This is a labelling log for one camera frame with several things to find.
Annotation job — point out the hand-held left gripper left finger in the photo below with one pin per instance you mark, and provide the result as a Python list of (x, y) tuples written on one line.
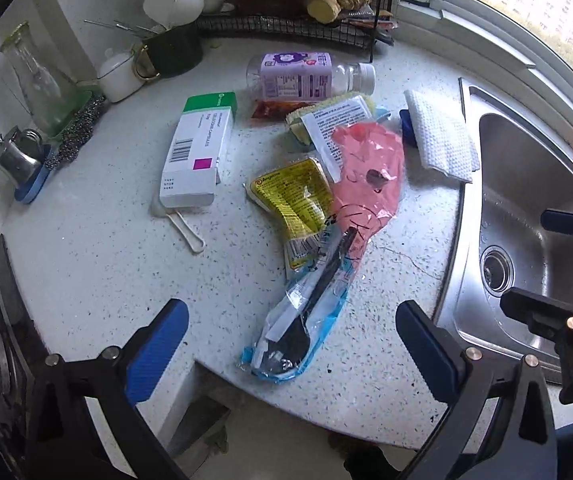
[(159, 350)]

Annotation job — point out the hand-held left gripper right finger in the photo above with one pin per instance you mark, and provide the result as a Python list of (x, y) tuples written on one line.
[(426, 355)]

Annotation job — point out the white plastic scoop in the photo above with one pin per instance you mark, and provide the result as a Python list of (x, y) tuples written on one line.
[(186, 232)]

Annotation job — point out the black spoon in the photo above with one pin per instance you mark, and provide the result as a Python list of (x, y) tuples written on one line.
[(306, 310)]

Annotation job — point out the white paper towel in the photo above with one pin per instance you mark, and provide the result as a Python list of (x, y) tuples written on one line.
[(441, 135)]

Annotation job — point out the pink plastic bag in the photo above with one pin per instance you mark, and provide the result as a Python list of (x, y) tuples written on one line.
[(366, 180)]

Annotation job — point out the white and green medicine box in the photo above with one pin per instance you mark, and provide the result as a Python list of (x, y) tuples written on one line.
[(196, 155)]

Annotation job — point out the yellow printed snack packet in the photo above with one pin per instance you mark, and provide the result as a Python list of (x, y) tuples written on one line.
[(291, 195)]

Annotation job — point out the white printed wrapper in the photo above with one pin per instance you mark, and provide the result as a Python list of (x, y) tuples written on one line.
[(326, 132)]

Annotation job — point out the plastic bottle with purple label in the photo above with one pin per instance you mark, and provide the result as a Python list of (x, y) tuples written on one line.
[(291, 77)]

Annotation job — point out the stainless steel sink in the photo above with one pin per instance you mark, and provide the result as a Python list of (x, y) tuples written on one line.
[(516, 200)]

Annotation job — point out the sink drain strainer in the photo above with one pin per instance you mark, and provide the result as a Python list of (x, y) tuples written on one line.
[(497, 269)]

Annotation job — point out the blue round lid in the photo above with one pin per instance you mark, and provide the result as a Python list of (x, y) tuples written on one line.
[(406, 127)]

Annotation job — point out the blue plastic dish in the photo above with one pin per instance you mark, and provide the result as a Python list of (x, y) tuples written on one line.
[(34, 187)]

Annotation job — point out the steel wool scrubber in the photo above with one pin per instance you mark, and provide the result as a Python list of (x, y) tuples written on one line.
[(76, 132)]

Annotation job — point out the small steel teapot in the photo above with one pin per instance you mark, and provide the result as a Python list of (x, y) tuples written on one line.
[(16, 157)]

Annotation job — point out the green plastic tray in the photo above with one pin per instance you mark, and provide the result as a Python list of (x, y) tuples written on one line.
[(80, 105)]

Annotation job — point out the yellow bristle scrub brush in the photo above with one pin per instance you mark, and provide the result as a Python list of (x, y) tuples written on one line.
[(336, 101)]

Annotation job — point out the brown sauce sachet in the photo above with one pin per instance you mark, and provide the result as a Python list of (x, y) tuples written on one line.
[(271, 108)]

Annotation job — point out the white ceramic lidded jar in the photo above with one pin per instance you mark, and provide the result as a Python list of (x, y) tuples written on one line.
[(119, 77)]

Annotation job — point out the small seasoning packets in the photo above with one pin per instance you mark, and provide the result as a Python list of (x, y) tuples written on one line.
[(371, 17)]

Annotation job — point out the glass carafe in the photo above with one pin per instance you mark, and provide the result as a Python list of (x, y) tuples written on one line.
[(36, 85)]

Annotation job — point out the dark green mug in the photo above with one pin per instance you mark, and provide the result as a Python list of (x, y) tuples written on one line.
[(176, 52)]

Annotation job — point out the ginger root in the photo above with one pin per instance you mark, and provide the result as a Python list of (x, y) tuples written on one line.
[(331, 2)]

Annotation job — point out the metal tongs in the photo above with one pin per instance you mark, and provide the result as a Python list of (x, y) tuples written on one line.
[(121, 26)]

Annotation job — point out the white rice paddle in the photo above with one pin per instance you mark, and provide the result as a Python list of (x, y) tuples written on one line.
[(159, 5), (190, 2)]

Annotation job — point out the white window frame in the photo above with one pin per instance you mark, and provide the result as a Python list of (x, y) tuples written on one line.
[(466, 7)]

